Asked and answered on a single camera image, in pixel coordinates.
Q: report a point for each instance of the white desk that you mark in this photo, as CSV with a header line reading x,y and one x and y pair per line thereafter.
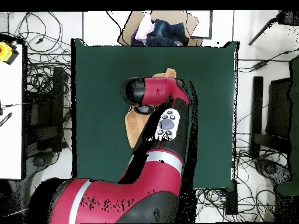
x,y
10,140

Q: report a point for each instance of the black label strip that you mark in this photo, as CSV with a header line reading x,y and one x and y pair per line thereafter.
x,y
5,119

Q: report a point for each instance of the green cloth covered stand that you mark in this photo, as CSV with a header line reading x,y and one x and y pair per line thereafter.
x,y
294,116

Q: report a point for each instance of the tan terry towel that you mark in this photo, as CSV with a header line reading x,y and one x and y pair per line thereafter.
x,y
135,126

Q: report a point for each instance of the cardboard box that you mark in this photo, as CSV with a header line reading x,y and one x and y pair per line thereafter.
x,y
130,28

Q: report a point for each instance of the yellow emergency stop button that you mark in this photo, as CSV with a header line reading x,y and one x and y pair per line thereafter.
x,y
5,52

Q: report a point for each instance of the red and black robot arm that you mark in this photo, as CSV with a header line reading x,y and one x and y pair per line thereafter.
x,y
140,191

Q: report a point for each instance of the pale pink garment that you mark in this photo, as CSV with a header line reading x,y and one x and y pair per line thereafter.
x,y
144,28

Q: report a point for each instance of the black tripod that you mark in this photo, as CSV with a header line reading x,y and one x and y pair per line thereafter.
x,y
289,17

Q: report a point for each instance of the dark green table cloth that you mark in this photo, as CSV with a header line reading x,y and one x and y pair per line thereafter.
x,y
210,116

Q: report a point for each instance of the blue jeans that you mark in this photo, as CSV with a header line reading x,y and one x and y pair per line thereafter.
x,y
168,32

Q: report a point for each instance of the black metal frame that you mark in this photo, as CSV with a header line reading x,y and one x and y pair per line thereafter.
x,y
58,93
257,105

